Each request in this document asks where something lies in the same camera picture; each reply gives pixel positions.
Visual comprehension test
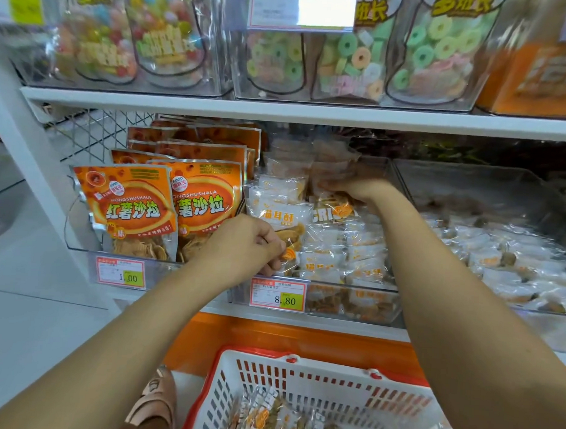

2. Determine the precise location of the yellow cat candy bag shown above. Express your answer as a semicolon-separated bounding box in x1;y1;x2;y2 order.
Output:
120;0;211;81
57;0;142;85

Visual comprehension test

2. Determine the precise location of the person's left hand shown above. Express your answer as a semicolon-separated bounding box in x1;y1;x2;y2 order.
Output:
188;210;290;292

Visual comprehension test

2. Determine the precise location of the person's right forearm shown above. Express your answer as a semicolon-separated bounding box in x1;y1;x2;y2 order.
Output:
362;183;566;429

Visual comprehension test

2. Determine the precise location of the person's left forearm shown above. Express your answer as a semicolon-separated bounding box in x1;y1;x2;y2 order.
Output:
0;256;228;429

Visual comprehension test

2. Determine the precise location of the pink clog sandal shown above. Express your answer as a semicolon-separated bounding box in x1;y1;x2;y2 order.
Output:
124;364;180;429

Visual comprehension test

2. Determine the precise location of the white koala candy bag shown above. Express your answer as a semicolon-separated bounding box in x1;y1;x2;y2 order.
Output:
244;27;308;95
311;0;402;106
386;0;507;110

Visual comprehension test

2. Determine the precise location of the white red-rimmed shopping basket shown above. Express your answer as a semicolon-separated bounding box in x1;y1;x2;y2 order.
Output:
182;343;467;429

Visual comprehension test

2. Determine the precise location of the white wire mesh panel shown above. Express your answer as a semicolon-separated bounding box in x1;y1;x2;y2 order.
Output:
46;106;160;170

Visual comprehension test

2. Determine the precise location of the pile of small brown snacks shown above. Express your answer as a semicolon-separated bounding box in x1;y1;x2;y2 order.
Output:
225;386;348;429

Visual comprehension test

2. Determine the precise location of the orange label snack bag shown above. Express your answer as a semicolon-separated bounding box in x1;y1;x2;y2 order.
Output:
477;38;566;119

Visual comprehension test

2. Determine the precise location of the person's right hand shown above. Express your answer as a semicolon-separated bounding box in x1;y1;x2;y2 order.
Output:
319;157;404;213

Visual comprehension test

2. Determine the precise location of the white snack shelf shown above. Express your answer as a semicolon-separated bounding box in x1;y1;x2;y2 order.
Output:
0;0;566;366

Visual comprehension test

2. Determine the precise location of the row of clear snacks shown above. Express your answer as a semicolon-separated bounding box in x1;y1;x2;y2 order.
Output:
297;205;404;323
414;204;566;319

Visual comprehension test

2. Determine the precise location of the stack of orange packets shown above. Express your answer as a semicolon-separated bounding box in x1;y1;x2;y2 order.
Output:
68;117;264;266

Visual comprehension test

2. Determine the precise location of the orange shelf base panel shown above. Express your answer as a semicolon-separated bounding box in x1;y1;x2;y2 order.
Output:
164;310;566;394

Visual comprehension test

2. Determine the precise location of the clear plastic bin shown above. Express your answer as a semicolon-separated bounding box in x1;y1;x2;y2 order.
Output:
63;118;266;296
222;0;511;116
387;159;566;354
7;0;234;99
475;0;566;121
227;150;414;327

